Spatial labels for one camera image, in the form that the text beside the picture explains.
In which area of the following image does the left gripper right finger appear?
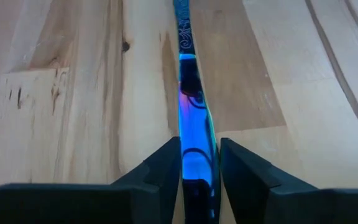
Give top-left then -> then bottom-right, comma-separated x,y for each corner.
219,138 -> 358,224

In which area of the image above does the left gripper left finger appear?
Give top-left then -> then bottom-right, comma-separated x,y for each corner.
0,136 -> 182,224

